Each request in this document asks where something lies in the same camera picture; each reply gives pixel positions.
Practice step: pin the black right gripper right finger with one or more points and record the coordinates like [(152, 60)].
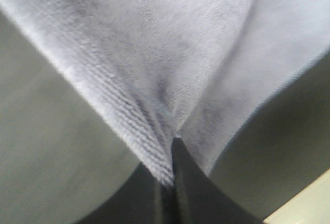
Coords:
[(198, 199)]

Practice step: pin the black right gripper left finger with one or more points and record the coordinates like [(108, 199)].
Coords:
[(137, 201)]

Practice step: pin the grey microfibre towel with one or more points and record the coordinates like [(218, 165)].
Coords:
[(157, 69)]

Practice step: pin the black table mat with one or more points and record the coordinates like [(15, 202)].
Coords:
[(59, 160)]

